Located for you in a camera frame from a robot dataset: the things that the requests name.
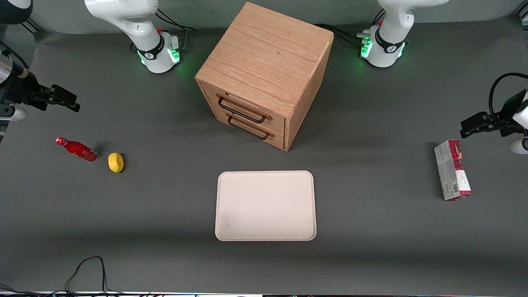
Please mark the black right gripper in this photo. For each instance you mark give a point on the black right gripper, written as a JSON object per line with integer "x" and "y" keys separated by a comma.
{"x": 21, "y": 89}

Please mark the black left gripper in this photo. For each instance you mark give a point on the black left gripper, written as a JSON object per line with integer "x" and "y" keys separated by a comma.
{"x": 504, "y": 120}

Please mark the red coke bottle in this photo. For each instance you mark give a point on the red coke bottle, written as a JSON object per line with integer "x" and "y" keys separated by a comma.
{"x": 78, "y": 149}

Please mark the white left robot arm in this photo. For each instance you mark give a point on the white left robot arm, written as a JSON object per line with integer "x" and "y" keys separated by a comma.
{"x": 387, "y": 37}

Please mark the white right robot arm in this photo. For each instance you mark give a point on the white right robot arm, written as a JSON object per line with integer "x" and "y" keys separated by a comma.
{"x": 140, "y": 29}

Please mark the beige rectangular tray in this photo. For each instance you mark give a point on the beige rectangular tray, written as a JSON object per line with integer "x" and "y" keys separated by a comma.
{"x": 266, "y": 206}

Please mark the grey red carton box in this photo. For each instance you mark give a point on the grey red carton box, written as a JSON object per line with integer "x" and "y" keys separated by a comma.
{"x": 451, "y": 171}

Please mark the yellow lemon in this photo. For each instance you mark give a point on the yellow lemon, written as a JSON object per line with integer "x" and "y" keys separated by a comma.
{"x": 116, "y": 162}

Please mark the wooden drawer front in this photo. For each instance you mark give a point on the wooden drawer front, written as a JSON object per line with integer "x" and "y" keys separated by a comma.
{"x": 258, "y": 134}
{"x": 247, "y": 105}

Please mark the wooden drawer cabinet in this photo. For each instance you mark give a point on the wooden drawer cabinet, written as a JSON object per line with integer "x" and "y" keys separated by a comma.
{"x": 264, "y": 62}

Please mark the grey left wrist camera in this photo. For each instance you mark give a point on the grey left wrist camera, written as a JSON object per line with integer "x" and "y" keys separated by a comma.
{"x": 520, "y": 146}

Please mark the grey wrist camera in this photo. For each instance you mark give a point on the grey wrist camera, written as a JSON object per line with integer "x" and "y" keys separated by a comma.
{"x": 520, "y": 146}
{"x": 14, "y": 112}

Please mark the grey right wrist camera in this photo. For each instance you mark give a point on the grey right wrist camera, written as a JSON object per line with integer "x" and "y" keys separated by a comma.
{"x": 14, "y": 112}

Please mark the aluminium frame rail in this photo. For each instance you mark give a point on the aluminium frame rail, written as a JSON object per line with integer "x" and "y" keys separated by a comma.
{"x": 32, "y": 27}

